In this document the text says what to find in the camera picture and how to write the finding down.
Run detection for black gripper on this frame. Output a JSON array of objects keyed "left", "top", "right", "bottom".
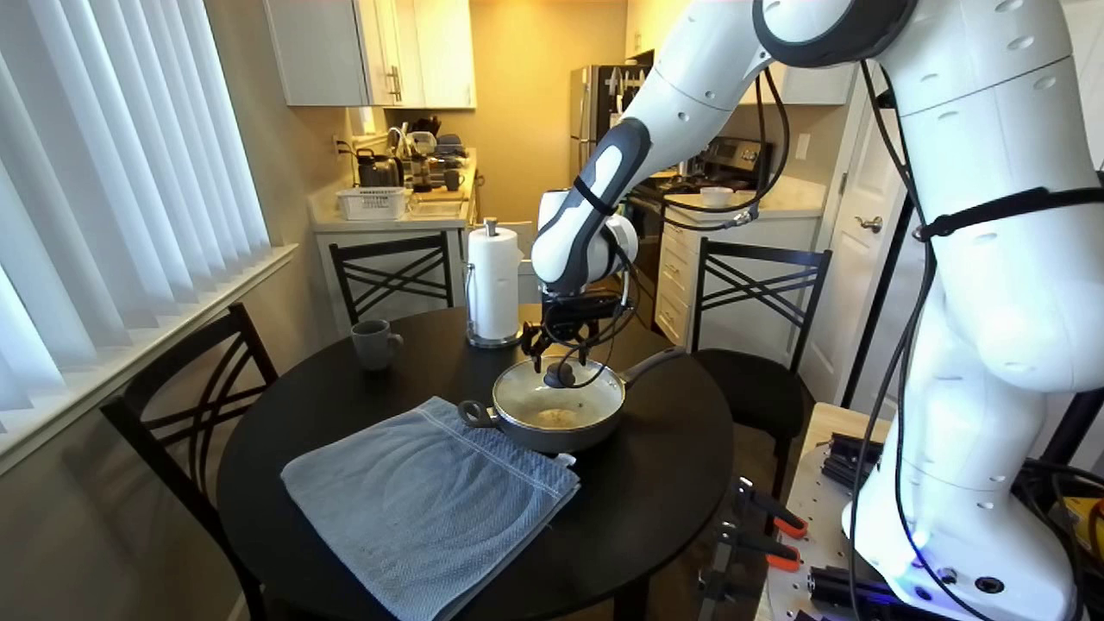
[{"left": 523, "top": 296, "right": 620, "bottom": 368}]

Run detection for glass pot lid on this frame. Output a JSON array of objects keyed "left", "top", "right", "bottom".
[{"left": 493, "top": 358, "right": 626, "bottom": 431}]

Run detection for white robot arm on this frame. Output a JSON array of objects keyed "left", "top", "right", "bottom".
[{"left": 533, "top": 0, "right": 1104, "bottom": 621}]

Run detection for white paper towel roll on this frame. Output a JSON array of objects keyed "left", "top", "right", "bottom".
[{"left": 467, "top": 218, "right": 523, "bottom": 348}]

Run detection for black chair far side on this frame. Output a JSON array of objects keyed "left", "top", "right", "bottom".
[{"left": 329, "top": 230, "right": 457, "bottom": 325}]

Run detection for round black table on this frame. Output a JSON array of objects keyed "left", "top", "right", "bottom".
[{"left": 219, "top": 309, "right": 731, "bottom": 621}]

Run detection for white kitchen counter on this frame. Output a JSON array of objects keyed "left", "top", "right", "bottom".
[{"left": 309, "top": 180, "right": 472, "bottom": 334}]

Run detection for grey mug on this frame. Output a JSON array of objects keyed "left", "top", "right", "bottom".
[{"left": 351, "top": 317, "right": 403, "bottom": 374}]

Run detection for black chair near robot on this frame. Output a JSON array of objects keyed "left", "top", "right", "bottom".
[{"left": 692, "top": 237, "right": 832, "bottom": 494}]

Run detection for blue grey towel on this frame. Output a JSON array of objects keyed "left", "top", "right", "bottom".
[{"left": 281, "top": 396, "right": 581, "bottom": 621}]

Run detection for white plastic tub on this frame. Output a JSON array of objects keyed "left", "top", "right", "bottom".
[{"left": 340, "top": 186, "right": 409, "bottom": 221}]

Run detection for stainless refrigerator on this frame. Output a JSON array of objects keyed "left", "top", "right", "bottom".
[{"left": 570, "top": 67, "right": 643, "bottom": 169}]

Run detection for white robot mounting table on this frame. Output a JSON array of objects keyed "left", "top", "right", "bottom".
[{"left": 753, "top": 401, "right": 1104, "bottom": 621}]

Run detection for white upper kitchen cabinet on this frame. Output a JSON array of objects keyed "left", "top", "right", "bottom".
[{"left": 261, "top": 0, "right": 475, "bottom": 111}]

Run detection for black chair by window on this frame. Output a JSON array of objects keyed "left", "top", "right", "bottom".
[{"left": 105, "top": 303, "right": 281, "bottom": 621}]

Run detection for white vertical blinds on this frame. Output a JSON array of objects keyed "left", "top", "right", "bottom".
[{"left": 0, "top": 0, "right": 268, "bottom": 411}]

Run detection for cream frying pan grey handle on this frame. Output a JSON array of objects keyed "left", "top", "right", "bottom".
[{"left": 460, "top": 353, "right": 674, "bottom": 455}]

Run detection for orange handled clamp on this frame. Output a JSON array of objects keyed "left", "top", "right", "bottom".
[
  {"left": 735, "top": 475, "right": 808, "bottom": 537},
  {"left": 719, "top": 521, "right": 801, "bottom": 572}
]

